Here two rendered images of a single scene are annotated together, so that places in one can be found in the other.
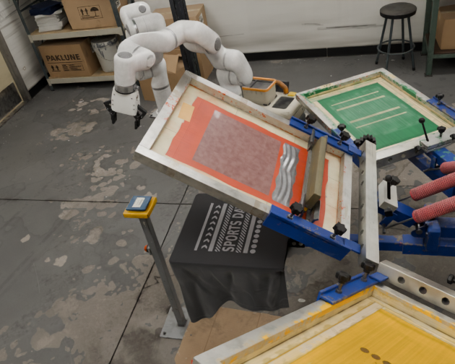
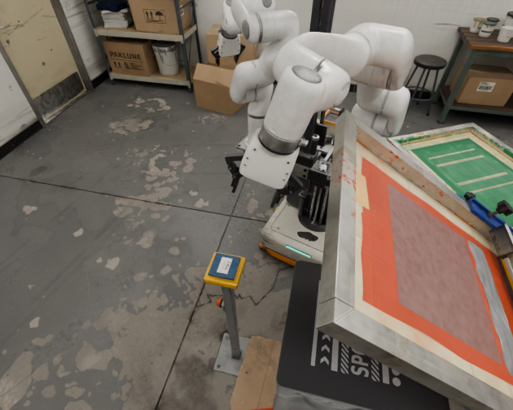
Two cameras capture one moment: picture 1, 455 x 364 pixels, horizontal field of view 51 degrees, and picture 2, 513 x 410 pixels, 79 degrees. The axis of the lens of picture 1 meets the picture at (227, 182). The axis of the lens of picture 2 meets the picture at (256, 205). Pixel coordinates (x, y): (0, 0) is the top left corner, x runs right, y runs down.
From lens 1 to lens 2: 1.28 m
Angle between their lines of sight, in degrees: 10
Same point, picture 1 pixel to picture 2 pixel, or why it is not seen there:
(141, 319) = (195, 345)
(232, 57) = (401, 98)
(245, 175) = (465, 322)
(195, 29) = (406, 44)
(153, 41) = (331, 53)
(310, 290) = not seen: hidden behind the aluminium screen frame
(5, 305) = (51, 308)
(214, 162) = (425, 301)
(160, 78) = (263, 104)
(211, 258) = (339, 386)
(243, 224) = not seen: hidden behind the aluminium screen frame
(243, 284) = not seen: outside the picture
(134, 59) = (325, 88)
